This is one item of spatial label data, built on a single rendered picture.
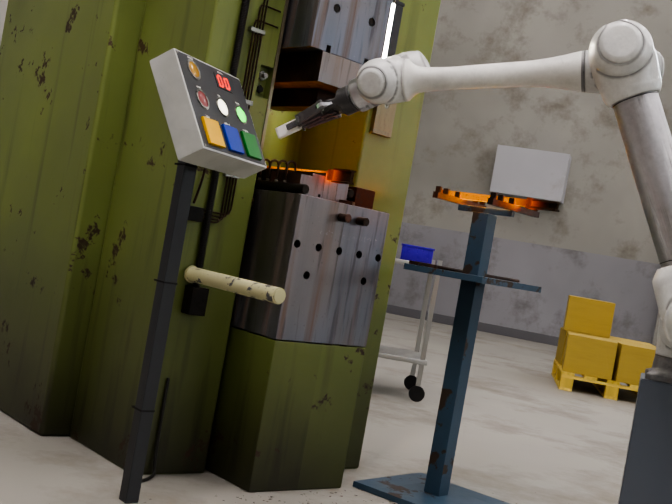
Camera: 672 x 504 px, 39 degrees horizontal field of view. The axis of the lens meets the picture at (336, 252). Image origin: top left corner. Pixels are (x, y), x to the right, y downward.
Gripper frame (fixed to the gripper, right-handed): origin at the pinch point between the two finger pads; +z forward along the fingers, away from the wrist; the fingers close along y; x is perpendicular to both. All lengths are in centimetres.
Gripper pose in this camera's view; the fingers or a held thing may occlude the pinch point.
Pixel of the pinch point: (288, 128)
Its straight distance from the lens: 258.9
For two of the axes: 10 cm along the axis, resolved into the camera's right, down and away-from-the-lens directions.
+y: 4.0, 0.7, 9.1
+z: -8.7, 3.6, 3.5
